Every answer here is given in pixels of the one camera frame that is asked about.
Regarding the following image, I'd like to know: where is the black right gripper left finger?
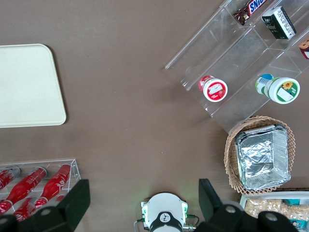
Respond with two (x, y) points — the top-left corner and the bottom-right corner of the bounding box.
(15, 179), (91, 232)

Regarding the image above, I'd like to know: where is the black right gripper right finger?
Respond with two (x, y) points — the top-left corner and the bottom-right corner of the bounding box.
(195, 178), (261, 232)

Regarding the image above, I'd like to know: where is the woven wicker basket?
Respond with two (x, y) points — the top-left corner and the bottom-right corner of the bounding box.
(225, 115), (296, 195)

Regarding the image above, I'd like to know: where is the cream plastic tray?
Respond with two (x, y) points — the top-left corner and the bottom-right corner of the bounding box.
(0, 43), (67, 129)

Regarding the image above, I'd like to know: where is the red cola bottle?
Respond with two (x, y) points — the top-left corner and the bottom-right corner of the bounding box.
(13, 197), (39, 222)
(34, 164), (72, 209)
(0, 167), (21, 192)
(0, 166), (48, 215)

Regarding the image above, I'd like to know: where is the white plastic bin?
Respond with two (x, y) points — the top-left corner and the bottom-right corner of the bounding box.
(239, 190), (309, 232)

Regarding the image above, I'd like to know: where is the clear acrylic bottle rack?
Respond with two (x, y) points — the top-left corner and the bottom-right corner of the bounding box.
(0, 158), (81, 218)

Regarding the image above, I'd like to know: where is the puffed snack clear bag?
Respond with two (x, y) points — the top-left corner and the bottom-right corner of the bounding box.
(244, 198), (309, 221)

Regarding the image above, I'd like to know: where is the aluminium foil container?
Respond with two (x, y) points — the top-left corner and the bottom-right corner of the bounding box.
(234, 123), (292, 190)

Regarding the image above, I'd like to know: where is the teal snack packet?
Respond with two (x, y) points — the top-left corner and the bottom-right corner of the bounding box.
(282, 198), (301, 206)

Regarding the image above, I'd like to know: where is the red strawberry yogurt cup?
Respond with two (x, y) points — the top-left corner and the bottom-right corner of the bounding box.
(198, 75), (228, 102)

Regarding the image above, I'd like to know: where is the green sunflower yogurt cup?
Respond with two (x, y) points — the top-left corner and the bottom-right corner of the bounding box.
(255, 73), (301, 104)

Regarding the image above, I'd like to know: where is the clear acrylic tiered shelf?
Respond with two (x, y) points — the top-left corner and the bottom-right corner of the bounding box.
(165, 0), (309, 135)

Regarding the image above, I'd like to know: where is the red and brown snack packet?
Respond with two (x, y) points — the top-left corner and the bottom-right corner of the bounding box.
(299, 38), (309, 59)

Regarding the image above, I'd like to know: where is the black and white carton box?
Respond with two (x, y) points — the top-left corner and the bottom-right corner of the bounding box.
(261, 6), (297, 40)

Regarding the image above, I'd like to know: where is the brown Snickers chocolate bar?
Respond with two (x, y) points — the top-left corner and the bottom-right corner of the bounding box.
(233, 0), (268, 26)

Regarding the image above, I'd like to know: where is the black cable with green plug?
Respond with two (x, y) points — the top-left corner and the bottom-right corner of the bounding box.
(185, 213), (201, 229)

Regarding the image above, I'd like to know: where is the grey cable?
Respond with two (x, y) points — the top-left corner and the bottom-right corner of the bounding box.
(133, 217), (148, 232)

